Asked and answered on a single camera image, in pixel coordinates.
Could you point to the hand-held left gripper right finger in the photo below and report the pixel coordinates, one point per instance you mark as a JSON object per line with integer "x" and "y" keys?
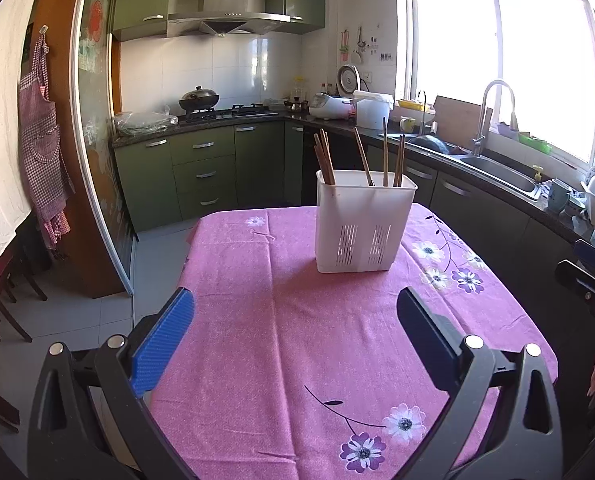
{"x": 422, "y": 330}

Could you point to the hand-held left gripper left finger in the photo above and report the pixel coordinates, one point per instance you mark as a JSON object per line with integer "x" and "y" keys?
{"x": 162, "y": 345}

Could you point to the light wooden chopstick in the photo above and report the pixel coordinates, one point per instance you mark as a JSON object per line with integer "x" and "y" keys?
{"x": 402, "y": 160}
{"x": 362, "y": 155}
{"x": 398, "y": 165}

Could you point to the pink floral tablecloth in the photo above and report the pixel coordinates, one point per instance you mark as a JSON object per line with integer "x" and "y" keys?
{"x": 287, "y": 335}

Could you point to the wooden cutting board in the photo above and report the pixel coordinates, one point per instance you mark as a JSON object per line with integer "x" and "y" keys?
{"x": 460, "y": 120}

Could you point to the green kitchen base cabinet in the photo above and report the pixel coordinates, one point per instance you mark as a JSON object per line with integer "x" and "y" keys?
{"x": 202, "y": 175}

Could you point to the white plastic bucket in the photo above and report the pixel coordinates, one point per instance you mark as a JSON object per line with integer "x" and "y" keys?
{"x": 372, "y": 110}

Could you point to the checkered apron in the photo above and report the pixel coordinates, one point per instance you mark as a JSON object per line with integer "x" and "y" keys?
{"x": 42, "y": 150}

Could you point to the steel range hood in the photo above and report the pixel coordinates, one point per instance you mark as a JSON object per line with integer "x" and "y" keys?
{"x": 227, "y": 10}

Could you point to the white plastic chopstick holder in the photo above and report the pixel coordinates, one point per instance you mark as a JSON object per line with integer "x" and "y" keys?
{"x": 362, "y": 225}

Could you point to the hanging wall utensils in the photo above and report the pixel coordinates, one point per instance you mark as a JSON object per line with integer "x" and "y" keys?
{"x": 360, "y": 45}

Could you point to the floral glass sliding door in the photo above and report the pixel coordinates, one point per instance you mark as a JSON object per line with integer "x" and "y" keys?
{"x": 99, "y": 135}

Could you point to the kitchen window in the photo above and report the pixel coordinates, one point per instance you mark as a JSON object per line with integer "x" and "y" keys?
{"x": 502, "y": 60}

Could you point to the white rice cooker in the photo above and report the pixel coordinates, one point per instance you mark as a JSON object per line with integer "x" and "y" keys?
{"x": 335, "y": 102}

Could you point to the black wok with lid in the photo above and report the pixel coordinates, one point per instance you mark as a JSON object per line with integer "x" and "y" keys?
{"x": 199, "y": 97}

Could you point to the green plastic container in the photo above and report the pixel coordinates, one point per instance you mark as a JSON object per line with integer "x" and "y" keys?
{"x": 535, "y": 144}

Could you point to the dark pan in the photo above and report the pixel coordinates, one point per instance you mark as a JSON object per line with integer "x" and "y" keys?
{"x": 433, "y": 144}

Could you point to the clear plastic bag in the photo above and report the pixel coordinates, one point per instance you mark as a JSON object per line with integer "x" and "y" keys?
{"x": 142, "y": 122}

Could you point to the small pale cup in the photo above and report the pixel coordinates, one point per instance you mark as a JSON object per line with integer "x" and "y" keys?
{"x": 407, "y": 124}

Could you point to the yellow soap dispenser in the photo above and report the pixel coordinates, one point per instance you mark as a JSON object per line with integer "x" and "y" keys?
{"x": 538, "y": 174}

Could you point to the dark sink counter cabinet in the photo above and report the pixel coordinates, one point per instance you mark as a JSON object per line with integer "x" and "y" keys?
{"x": 502, "y": 230}

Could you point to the grey ceramic mug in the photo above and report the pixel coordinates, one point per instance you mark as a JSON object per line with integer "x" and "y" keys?
{"x": 557, "y": 196}

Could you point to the stainless steel sink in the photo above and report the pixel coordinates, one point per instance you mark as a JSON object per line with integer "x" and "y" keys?
{"x": 502, "y": 172}

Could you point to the black gas stove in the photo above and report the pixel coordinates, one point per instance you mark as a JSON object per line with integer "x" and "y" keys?
{"x": 232, "y": 111}

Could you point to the dark wooden chair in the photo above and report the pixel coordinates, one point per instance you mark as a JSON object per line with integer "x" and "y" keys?
{"x": 2, "y": 295}

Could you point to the chrome kitchen faucet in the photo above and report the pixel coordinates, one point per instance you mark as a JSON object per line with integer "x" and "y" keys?
{"x": 482, "y": 125}

